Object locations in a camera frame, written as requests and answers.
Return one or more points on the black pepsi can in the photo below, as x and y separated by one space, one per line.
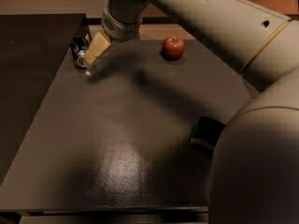
79 46

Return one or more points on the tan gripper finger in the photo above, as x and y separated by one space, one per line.
99 46

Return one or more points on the dark side counter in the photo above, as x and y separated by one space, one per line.
32 48

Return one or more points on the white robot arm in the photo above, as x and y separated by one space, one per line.
254 177

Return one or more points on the red apple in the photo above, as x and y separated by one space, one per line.
173 47

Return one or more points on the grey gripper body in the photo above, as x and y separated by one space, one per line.
120 29

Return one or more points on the green yellow sponge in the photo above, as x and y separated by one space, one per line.
206 132

